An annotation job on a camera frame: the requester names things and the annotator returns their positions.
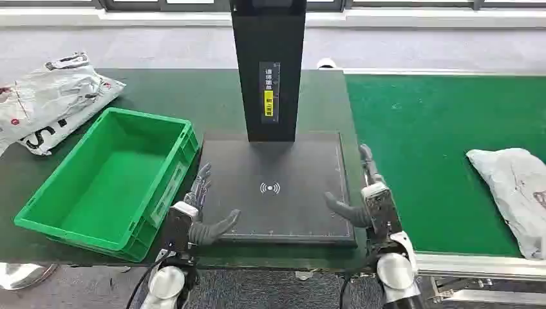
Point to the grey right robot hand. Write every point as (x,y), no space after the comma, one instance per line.
(350,213)

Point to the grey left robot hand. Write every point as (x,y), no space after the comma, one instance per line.
(209,232)

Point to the grey plastic parcel bag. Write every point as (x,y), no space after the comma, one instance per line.
(512,192)

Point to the paper scrap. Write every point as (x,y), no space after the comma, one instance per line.
(303,275)

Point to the green conveyor belt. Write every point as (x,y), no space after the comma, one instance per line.
(426,149)

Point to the green plastic crate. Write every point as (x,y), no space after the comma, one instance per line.
(106,183)

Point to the yellow and black column label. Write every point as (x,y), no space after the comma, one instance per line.
(268,102)

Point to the white round cap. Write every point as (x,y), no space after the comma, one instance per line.
(326,64)

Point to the black scanner column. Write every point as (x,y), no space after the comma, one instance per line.
(251,64)

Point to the white parcel bag black print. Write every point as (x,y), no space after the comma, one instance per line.
(51,98)

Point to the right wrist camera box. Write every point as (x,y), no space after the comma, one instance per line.
(379,209)

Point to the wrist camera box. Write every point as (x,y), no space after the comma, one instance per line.
(379,209)
(177,226)

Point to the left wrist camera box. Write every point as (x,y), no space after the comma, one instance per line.
(177,226)

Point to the black scanner base plate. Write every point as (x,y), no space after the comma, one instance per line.
(277,213)

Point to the aluminium conveyor frame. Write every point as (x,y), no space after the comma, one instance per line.
(469,266)

